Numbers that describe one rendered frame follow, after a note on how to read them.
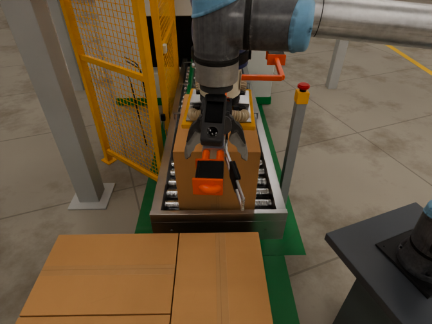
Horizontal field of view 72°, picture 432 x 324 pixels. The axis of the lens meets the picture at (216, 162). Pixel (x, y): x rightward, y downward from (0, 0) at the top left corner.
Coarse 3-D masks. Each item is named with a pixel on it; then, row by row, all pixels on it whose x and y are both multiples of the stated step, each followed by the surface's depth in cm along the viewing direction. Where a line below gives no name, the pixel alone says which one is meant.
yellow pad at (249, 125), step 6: (246, 90) 140; (252, 102) 132; (234, 108) 126; (240, 108) 121; (246, 108) 126; (252, 108) 127; (252, 114) 123; (252, 120) 119; (246, 126) 116; (252, 126) 116
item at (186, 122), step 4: (192, 88) 143; (192, 92) 139; (196, 92) 133; (188, 100) 133; (188, 104) 130; (188, 108) 127; (196, 108) 122; (200, 108) 126; (184, 112) 124; (184, 116) 121; (184, 120) 119; (188, 120) 118; (192, 120) 118; (184, 124) 117; (188, 124) 117; (184, 128) 118; (188, 128) 118
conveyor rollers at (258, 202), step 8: (184, 88) 285; (168, 184) 178; (264, 184) 180; (168, 192) 171; (176, 192) 171; (256, 192) 172; (264, 192) 172; (176, 200) 167; (256, 200) 166; (264, 200) 166; (168, 208) 165; (176, 208) 165
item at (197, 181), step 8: (200, 160) 77; (208, 160) 77; (216, 160) 77; (200, 168) 74; (208, 168) 74; (216, 168) 74; (200, 176) 72; (208, 176) 72; (216, 176) 72; (192, 184) 72; (200, 184) 72; (208, 184) 72; (216, 184) 71; (200, 192) 73
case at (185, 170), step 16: (176, 144) 139; (256, 144) 139; (176, 160) 138; (192, 160) 138; (224, 160) 137; (240, 160) 137; (256, 160) 137; (176, 176) 144; (192, 176) 144; (224, 176) 143; (240, 176) 143; (256, 176) 143; (192, 192) 150; (224, 192) 150; (192, 208) 157; (208, 208) 157; (224, 208) 157
